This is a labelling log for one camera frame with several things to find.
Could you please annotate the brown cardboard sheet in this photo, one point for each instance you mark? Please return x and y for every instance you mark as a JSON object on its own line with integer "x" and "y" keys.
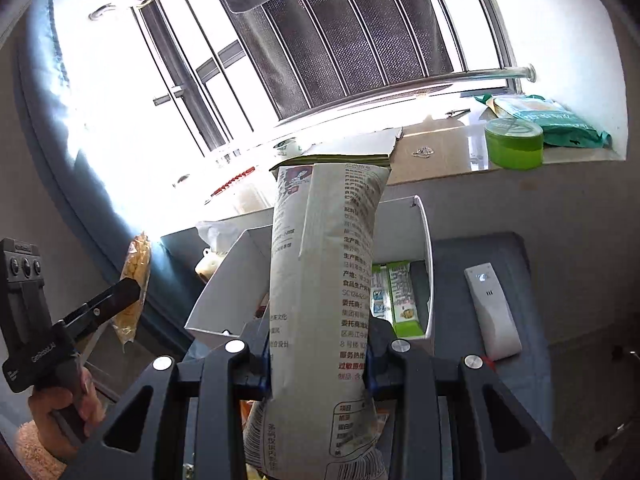
{"x": 440, "y": 160}

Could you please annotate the clear yellow snack packet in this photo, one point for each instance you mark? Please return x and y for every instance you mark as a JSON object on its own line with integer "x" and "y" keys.
{"x": 137, "y": 265}

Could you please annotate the red strip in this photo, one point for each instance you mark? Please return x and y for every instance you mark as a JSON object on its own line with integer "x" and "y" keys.
{"x": 232, "y": 180}

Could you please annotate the person's left hand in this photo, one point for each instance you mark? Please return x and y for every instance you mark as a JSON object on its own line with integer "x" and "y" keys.
{"x": 50, "y": 425}

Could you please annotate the blue curtain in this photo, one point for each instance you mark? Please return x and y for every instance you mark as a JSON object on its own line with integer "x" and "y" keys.
{"x": 90, "y": 185}

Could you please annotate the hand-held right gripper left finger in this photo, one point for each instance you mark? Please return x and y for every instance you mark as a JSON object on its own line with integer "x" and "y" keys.
{"x": 262, "y": 385}

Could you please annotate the person's left forearm fuzzy sleeve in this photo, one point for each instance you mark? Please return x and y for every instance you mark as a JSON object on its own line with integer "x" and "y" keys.
{"x": 35, "y": 455}

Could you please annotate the white cardboard box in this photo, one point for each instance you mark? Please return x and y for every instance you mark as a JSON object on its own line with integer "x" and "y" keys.
{"x": 225, "y": 300}

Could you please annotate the dark mesh cloth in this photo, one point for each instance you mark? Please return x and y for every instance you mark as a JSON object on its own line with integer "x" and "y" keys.
{"x": 340, "y": 45}

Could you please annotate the white plastic bag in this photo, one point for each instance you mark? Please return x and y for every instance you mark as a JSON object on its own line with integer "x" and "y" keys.
{"x": 217, "y": 237}

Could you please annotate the white remote control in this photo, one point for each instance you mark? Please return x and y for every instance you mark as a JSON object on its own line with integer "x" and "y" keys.
{"x": 492, "y": 310}

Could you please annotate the white green snack packet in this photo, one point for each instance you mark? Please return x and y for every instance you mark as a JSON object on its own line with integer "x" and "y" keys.
{"x": 379, "y": 295}

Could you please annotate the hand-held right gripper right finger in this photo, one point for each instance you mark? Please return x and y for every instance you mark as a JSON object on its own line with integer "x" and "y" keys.
{"x": 374, "y": 385}

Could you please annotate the metal window grille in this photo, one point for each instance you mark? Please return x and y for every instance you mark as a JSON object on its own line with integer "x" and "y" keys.
{"x": 200, "y": 75}

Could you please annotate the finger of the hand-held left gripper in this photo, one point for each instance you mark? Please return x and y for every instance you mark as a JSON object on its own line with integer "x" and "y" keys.
{"x": 107, "y": 300}

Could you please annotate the small black clip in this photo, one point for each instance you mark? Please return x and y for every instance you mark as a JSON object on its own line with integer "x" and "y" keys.
{"x": 457, "y": 111}

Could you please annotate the metal wall hook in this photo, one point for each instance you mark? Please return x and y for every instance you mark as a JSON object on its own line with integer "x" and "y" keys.
{"x": 102, "y": 11}

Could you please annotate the tall white snack bag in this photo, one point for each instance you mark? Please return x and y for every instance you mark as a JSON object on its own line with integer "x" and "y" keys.
{"x": 320, "y": 270}

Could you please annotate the green plastic packet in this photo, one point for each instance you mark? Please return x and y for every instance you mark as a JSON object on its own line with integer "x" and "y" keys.
{"x": 565, "y": 120}

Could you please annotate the green round container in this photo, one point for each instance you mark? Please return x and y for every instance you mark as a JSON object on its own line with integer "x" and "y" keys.
{"x": 514, "y": 142}

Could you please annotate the small white cup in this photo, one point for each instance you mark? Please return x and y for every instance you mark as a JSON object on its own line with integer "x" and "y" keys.
{"x": 287, "y": 147}

